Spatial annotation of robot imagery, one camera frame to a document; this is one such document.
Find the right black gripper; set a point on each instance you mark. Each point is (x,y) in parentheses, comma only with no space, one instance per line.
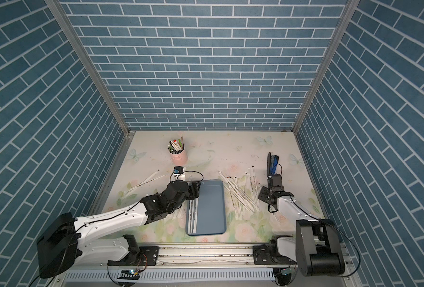
(261,195)

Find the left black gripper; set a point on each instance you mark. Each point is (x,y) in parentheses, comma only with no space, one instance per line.
(193,191)

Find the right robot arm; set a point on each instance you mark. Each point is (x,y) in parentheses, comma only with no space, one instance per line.
(315,247)

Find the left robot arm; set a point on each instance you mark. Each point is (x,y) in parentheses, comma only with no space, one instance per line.
(63,243)

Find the blue plastic storage tray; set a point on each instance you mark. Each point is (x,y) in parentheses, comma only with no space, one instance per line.
(211,218)

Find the left pile wrapped straws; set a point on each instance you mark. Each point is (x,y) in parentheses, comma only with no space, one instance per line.
(180,213)

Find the pile wrapped straws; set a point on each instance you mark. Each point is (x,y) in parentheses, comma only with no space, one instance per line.
(243,193)
(180,213)

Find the right pile wrapped straws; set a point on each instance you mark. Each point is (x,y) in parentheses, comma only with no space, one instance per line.
(243,193)

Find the black and blue stapler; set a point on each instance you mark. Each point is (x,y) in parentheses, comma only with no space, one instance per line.
(272,163)

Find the pink pen cup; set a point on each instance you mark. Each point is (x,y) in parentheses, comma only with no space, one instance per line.
(179,159)

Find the green circuit board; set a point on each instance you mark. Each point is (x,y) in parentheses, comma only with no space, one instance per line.
(129,274)

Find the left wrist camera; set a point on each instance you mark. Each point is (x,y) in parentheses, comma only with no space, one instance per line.
(178,173)

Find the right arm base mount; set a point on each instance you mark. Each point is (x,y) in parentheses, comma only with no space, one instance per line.
(266,254)

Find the aluminium front rail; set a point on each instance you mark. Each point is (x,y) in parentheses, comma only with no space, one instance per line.
(193,254)

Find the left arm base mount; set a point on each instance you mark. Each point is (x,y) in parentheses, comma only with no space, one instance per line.
(146,255)

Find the white slotted cable duct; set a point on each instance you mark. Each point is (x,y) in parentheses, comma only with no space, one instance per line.
(171,275)

